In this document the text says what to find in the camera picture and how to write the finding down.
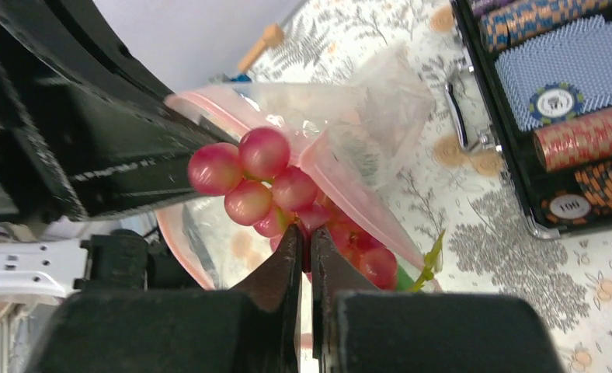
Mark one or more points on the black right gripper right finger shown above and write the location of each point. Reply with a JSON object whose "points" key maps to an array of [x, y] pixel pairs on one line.
{"points": [[359, 328]]}

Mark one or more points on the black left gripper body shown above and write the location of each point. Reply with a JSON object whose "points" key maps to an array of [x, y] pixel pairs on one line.
{"points": [[84, 130]]}

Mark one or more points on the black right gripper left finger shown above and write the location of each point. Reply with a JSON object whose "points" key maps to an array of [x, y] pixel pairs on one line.
{"points": [[112, 324]]}

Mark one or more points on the red toy grape bunch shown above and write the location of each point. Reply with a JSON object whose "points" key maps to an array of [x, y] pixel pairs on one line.
{"points": [[262, 190]]}

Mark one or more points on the clear pink zip top bag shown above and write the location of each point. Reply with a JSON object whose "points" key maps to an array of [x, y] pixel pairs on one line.
{"points": [[351, 139]]}

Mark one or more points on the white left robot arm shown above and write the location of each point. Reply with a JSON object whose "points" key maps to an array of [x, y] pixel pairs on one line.
{"points": [[34, 272]]}

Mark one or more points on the black poker chip case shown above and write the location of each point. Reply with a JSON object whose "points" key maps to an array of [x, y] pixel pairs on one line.
{"points": [[544, 69]]}

